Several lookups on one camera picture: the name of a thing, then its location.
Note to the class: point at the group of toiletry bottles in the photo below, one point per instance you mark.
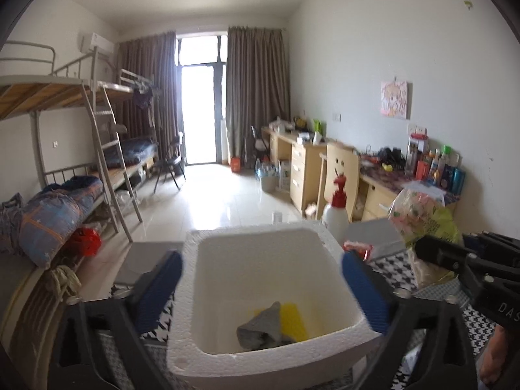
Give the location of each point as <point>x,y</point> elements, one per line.
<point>438,166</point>

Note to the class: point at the white air conditioner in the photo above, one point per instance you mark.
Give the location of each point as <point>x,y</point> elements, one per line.
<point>96,42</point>

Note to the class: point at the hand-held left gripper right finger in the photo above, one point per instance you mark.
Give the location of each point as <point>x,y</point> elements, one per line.
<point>367,294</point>

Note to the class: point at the grey metal bed ladder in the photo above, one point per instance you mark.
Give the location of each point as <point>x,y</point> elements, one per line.
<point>109,150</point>

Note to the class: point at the white wall socket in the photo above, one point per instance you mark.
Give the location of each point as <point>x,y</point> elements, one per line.
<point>417,130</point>

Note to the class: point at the red snack packet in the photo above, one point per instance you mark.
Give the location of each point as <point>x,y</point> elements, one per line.
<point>359,248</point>

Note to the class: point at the wooden desk with drawers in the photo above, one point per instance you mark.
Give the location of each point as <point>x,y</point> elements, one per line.
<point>302,170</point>

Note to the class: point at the bin with plastic bottles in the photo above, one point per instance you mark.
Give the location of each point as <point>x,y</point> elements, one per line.
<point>269,180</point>

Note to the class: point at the white foam box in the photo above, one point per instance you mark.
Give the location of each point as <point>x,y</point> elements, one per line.
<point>260,260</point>

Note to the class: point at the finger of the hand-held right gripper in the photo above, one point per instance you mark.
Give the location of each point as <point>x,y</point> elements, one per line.
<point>499,248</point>
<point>438,252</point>

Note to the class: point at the brown curtain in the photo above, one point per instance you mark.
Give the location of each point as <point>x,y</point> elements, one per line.
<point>258,89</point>
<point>150,61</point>

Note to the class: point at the red plastic bag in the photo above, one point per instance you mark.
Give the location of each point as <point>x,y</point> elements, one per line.
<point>83,241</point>

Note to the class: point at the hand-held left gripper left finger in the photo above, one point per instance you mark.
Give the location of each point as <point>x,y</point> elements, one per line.
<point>158,292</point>

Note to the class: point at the grey cloth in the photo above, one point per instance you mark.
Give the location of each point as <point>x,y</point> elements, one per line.
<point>260,329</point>

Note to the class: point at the person's right hand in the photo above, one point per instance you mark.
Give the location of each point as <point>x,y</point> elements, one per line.
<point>493,357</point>

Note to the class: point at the wooden smiley face chair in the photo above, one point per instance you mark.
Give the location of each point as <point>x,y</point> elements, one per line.
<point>343,170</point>

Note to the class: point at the glass balcony door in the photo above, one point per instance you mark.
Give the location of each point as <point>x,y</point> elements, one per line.
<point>201,109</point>

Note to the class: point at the dark blue bedding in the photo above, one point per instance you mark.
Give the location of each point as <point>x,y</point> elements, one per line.
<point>138,152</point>

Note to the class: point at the green paper bag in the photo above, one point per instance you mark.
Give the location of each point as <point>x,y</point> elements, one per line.
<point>318,126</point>

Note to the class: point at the grey metal bunk bed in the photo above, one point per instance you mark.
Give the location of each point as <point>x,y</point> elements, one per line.
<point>134,85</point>
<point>40,93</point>

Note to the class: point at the black folding chair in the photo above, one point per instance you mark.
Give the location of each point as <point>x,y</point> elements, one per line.
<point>172,164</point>

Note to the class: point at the orange box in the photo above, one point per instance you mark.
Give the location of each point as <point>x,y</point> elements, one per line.
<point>237,164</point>

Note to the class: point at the blue orange quilt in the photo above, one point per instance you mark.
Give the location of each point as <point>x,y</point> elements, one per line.
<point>53,211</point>

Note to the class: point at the beige cloth bundle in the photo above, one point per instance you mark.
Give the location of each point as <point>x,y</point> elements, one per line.
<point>63,282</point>

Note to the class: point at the yellow sponge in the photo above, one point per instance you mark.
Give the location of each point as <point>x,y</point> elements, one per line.
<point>294,321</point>

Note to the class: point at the wooden desk with patterned top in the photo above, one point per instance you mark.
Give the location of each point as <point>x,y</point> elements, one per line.
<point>378,203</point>

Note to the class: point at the dark hanging clothes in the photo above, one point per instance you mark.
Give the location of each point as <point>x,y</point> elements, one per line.
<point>143,97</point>

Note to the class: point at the white pump lotion bottle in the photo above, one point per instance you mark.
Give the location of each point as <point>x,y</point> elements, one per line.
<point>335,219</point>

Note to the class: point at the wall poster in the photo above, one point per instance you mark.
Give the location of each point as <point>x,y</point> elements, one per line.
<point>394,99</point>

